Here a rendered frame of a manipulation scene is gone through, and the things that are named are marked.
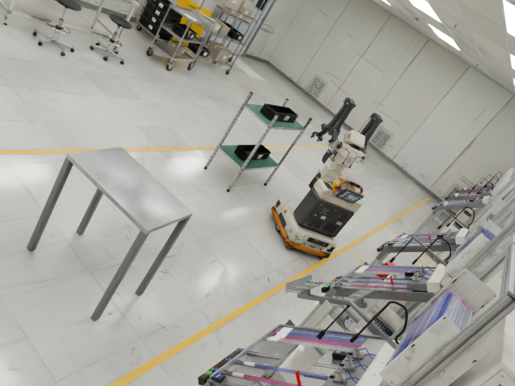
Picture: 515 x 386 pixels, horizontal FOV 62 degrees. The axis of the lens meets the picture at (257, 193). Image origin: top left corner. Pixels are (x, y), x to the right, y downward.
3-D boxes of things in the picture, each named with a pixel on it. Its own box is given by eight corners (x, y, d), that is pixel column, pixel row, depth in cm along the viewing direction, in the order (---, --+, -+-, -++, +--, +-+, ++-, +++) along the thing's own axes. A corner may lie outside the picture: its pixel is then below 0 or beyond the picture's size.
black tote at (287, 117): (270, 120, 488) (275, 112, 484) (259, 111, 494) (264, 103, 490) (293, 122, 536) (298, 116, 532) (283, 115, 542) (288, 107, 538)
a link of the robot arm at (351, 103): (352, 99, 463) (359, 103, 468) (346, 96, 474) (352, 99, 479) (329, 135, 476) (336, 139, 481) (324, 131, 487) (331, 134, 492)
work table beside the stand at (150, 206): (80, 230, 328) (121, 146, 295) (142, 294, 311) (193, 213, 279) (26, 247, 288) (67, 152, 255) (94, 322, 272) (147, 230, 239)
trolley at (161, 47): (143, 53, 742) (168, -1, 702) (170, 55, 824) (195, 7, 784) (167, 72, 736) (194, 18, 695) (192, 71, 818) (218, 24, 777)
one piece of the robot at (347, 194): (352, 207, 476) (367, 198, 460) (328, 197, 459) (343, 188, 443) (351, 198, 482) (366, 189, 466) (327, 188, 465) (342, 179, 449)
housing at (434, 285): (428, 302, 282) (426, 281, 282) (440, 282, 324) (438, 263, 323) (441, 303, 278) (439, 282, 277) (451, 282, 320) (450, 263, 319)
